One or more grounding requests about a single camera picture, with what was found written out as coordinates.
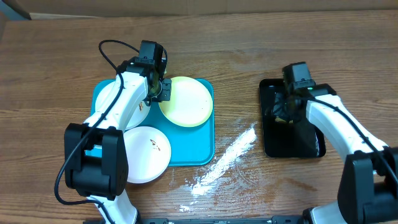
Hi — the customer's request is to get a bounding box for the yellow green sponge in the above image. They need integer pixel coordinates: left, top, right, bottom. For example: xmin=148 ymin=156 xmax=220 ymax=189
xmin=274 ymin=116 xmax=294 ymax=124

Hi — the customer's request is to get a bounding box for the black rectangular tray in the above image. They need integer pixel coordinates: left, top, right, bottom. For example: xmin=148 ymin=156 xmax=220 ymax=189
xmin=259 ymin=78 xmax=326 ymax=158

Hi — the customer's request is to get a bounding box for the yellow-green plate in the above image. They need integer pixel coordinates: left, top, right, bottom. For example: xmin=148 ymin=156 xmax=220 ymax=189
xmin=159 ymin=77 xmax=213 ymax=128

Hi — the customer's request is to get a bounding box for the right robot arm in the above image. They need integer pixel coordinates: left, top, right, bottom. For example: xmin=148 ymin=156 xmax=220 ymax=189
xmin=276 ymin=62 xmax=397 ymax=223

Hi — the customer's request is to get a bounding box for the teal plastic tray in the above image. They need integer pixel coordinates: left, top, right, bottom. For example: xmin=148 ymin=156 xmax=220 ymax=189
xmin=85 ymin=78 xmax=216 ymax=167

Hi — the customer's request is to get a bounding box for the white plate with stain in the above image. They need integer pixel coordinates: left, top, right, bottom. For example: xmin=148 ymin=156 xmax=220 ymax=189
xmin=124 ymin=126 xmax=172 ymax=184

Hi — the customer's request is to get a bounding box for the white plate upper left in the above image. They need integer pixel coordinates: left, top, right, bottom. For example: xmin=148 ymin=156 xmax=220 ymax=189
xmin=90 ymin=80 xmax=150 ymax=130

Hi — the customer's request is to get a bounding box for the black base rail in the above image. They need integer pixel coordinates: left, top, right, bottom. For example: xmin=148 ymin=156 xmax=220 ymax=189
xmin=136 ymin=215 xmax=311 ymax=224

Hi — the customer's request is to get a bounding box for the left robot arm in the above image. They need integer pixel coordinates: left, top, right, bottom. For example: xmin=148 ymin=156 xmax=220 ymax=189
xmin=53 ymin=40 xmax=171 ymax=223

